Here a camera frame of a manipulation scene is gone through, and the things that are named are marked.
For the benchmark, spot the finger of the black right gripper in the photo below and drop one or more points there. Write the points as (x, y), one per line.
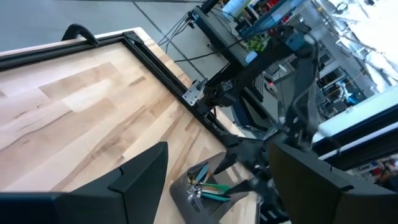
(227, 161)
(245, 186)

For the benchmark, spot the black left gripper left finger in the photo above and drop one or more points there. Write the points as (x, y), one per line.
(136, 186)

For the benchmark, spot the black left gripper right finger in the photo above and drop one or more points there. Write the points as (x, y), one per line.
(311, 193)

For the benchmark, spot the dark grey plastic bin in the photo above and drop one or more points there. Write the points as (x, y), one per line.
(186, 202)

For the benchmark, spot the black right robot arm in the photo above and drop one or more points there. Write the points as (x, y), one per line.
(304, 77)

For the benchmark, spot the black overhead rig beam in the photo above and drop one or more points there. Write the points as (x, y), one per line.
(357, 143)

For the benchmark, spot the white table panel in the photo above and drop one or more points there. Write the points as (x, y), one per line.
(357, 115)

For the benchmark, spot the white plant pot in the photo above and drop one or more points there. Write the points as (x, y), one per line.
(251, 56)

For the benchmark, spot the grey shelving unit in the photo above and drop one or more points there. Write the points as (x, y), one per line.
(335, 77)

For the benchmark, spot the green potted plant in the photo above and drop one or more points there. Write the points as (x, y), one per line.
(258, 42)

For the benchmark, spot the black rig table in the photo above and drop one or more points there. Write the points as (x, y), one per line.
(217, 34)

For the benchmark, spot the silver mounting bracket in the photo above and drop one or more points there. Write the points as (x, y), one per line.
(194, 92)

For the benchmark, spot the black aluminium table frame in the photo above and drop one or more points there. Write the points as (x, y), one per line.
(155, 62)

